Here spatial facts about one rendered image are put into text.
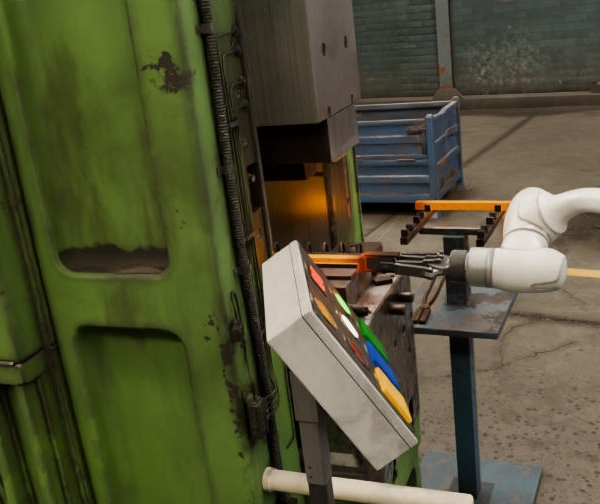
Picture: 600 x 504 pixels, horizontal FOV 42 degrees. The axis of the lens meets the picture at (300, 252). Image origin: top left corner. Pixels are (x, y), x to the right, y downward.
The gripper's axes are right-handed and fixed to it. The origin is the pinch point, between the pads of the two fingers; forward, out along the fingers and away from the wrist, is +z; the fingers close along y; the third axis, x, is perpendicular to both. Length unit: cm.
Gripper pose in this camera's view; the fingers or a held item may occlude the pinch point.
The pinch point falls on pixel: (381, 261)
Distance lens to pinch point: 186.3
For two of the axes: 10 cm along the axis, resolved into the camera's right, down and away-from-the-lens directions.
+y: 3.6, -3.4, 8.7
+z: -9.3, -0.5, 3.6
